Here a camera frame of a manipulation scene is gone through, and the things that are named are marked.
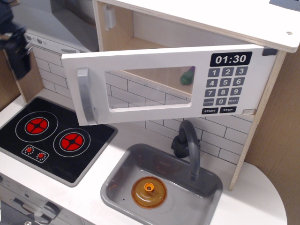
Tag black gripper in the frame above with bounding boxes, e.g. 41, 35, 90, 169
3, 32, 32, 80

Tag grey microwave door handle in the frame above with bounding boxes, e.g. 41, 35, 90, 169
77, 67, 98, 125

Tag white toy microwave door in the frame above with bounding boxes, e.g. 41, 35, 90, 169
62, 45, 277, 126

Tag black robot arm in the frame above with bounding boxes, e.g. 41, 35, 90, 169
0, 0, 31, 80

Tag wooden microwave cabinet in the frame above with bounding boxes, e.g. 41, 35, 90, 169
93, 0, 300, 190

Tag grey range hood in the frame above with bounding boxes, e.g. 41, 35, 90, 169
12, 0, 99, 54

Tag black toy stovetop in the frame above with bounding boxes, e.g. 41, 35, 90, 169
0, 97, 117, 187

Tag green purple toy vegetable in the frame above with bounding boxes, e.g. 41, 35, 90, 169
180, 66, 195, 85

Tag grey toy sink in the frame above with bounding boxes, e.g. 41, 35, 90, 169
100, 144, 223, 225

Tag grey toy faucet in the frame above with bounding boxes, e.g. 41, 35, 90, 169
171, 120, 200, 181

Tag orange pot lid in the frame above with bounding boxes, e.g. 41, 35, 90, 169
131, 176, 167, 209

